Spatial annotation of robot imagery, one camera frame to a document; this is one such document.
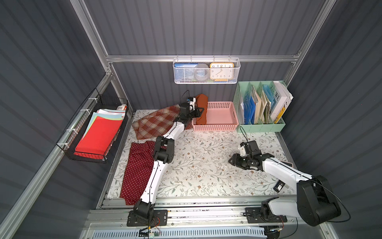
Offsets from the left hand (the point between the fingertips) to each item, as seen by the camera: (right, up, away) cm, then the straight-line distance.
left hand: (202, 108), depth 107 cm
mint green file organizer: (+34, +1, -13) cm, 36 cm away
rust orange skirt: (0, +5, +1) cm, 6 cm away
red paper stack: (-52, -15, -34) cm, 63 cm away
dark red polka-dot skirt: (-40, -35, -15) cm, 55 cm away
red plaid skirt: (-34, -10, +5) cm, 36 cm away
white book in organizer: (+53, +5, -13) cm, 55 cm away
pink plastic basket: (+15, -5, +8) cm, 18 cm away
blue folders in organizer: (+31, -2, -8) cm, 33 cm away
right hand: (+19, -34, -19) cm, 43 cm away
